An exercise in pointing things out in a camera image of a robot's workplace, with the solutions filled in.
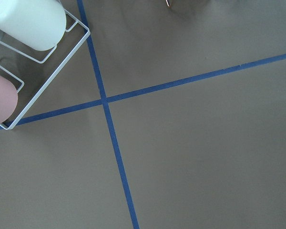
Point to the pink cup large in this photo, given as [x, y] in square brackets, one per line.
[8, 99]

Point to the white wire cup rack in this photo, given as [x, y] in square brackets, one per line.
[31, 71]

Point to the white cup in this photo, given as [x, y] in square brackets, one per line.
[39, 24]

